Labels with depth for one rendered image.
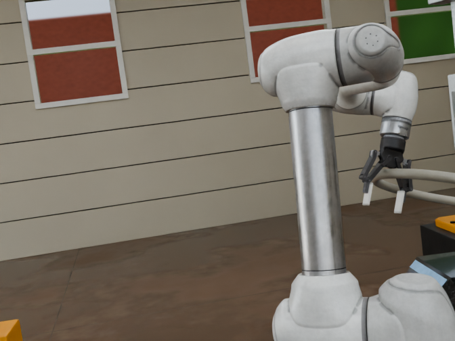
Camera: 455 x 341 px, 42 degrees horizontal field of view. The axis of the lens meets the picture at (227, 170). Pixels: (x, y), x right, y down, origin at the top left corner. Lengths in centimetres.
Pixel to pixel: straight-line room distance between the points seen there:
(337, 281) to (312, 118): 36
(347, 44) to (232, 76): 698
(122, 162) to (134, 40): 160
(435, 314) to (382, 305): 11
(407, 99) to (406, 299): 77
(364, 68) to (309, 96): 13
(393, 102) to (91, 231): 663
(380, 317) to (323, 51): 58
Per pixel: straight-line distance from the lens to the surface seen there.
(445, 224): 343
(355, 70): 135
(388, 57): 134
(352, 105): 189
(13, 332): 153
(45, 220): 821
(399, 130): 188
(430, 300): 131
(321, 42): 137
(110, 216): 815
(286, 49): 138
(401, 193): 191
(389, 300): 132
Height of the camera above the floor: 151
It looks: 5 degrees down
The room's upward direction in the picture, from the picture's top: 7 degrees counter-clockwise
